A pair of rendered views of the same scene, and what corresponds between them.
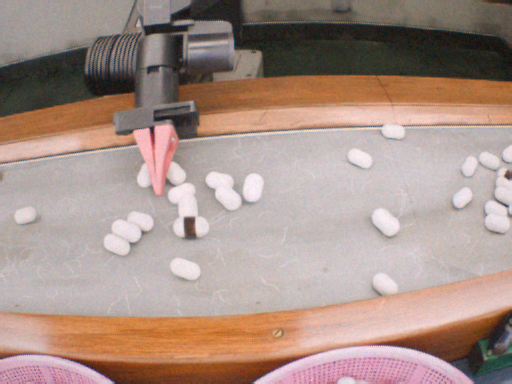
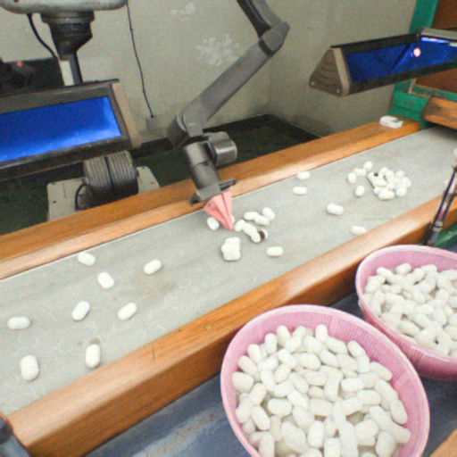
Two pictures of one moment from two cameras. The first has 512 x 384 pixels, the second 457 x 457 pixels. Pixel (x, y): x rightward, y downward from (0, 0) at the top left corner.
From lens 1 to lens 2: 0.48 m
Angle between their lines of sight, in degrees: 25
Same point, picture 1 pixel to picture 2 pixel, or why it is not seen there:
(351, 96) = (273, 165)
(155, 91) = (212, 175)
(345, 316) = (360, 242)
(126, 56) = (123, 169)
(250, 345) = (337, 264)
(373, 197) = (317, 203)
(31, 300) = (205, 304)
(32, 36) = not seen: outside the picture
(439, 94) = (312, 151)
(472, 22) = (246, 109)
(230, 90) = not seen: hidden behind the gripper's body
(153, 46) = (198, 150)
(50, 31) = not seen: outside the picture
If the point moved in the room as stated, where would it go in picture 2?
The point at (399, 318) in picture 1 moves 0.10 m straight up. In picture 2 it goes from (381, 236) to (394, 195)
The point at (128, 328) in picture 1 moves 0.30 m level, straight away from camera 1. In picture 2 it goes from (284, 280) to (153, 229)
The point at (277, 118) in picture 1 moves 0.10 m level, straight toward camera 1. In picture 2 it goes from (248, 185) to (270, 203)
